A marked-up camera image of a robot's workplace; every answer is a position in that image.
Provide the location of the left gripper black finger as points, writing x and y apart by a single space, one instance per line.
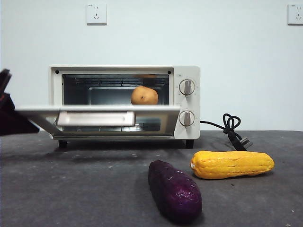
11 123
4 80

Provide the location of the brown potato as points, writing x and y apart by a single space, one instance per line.
144 95

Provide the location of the round white oven knob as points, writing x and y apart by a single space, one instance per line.
187 87
187 118

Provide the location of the purple sweet potato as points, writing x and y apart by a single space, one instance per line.
174 191

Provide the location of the white Toshiba toaster oven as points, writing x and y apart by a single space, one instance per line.
189 104

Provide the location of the yellow corn cob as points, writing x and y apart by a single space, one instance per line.
232 164

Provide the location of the white wall socket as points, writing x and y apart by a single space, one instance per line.
96 14
296 14

